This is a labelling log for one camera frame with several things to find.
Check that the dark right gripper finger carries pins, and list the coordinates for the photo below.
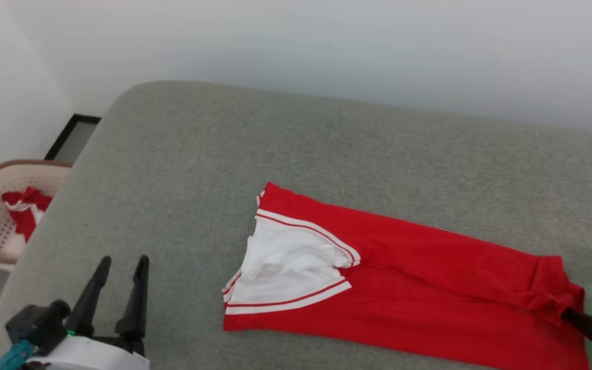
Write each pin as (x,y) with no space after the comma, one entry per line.
(583,322)

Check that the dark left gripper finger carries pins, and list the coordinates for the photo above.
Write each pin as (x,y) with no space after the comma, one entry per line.
(135,303)
(90,298)

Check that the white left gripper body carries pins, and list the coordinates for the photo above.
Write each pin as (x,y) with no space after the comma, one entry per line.
(90,357)

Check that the red and white garment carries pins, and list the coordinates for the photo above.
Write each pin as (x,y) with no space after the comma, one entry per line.
(404,282)

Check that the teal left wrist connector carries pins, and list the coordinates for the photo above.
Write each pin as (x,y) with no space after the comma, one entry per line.
(14,355)

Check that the grey fabric sofa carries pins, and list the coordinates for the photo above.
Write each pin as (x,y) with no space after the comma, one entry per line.
(198,180)

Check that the black framed floor panel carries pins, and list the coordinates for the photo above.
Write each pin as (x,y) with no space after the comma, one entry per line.
(72,137)

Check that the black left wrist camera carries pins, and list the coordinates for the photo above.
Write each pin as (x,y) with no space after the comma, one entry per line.
(36,324)

